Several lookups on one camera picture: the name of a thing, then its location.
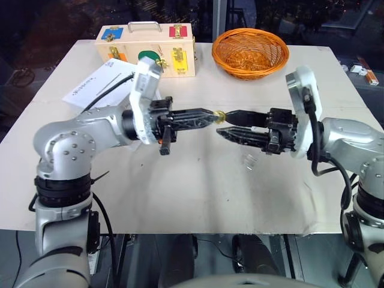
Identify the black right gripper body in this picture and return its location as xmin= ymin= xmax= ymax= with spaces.
xmin=263 ymin=107 xmax=299 ymax=156

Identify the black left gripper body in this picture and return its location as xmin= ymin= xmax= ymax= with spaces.
xmin=146 ymin=96 xmax=179 ymax=156

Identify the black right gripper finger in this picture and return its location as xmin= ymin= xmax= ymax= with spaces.
xmin=215 ymin=127 xmax=271 ymax=149
xmin=224 ymin=109 xmax=270 ymax=128

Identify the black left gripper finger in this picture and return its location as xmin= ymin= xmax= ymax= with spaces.
xmin=173 ymin=117 xmax=218 ymax=132
xmin=171 ymin=107 xmax=218 ymax=121

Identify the wooden latch box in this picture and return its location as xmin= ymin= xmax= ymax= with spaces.
xmin=94 ymin=20 xmax=197 ymax=79

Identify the orange and white small box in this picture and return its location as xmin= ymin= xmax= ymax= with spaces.
xmin=365 ymin=70 xmax=380 ymax=86

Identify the small clear plastic piece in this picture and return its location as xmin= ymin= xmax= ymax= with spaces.
xmin=241 ymin=151 xmax=259 ymax=172

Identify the orange wicker basket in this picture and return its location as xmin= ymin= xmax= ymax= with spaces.
xmin=211 ymin=28 xmax=290 ymax=82

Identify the white paper sheet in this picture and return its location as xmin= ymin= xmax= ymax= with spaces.
xmin=62 ymin=58 xmax=142 ymax=109

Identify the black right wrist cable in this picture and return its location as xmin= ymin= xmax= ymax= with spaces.
xmin=302 ymin=86 xmax=361 ymax=211

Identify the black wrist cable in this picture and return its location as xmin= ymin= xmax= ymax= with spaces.
xmin=80 ymin=73 xmax=135 ymax=114
xmin=302 ymin=86 xmax=361 ymax=211

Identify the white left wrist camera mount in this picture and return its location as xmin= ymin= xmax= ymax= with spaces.
xmin=128 ymin=56 xmax=163 ymax=146

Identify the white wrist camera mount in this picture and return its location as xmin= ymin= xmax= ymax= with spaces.
xmin=128 ymin=56 xmax=163 ymax=146
xmin=285 ymin=65 xmax=323 ymax=160

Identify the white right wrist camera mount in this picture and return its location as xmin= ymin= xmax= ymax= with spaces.
xmin=285 ymin=65 xmax=323 ymax=160

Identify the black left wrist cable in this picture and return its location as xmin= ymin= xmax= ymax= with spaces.
xmin=80 ymin=73 xmax=135 ymax=114

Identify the black left elbow cable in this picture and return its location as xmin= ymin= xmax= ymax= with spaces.
xmin=89 ymin=191 xmax=119 ymax=288

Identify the coiled dark cable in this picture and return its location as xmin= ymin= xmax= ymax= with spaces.
xmin=11 ymin=67 xmax=37 ymax=88

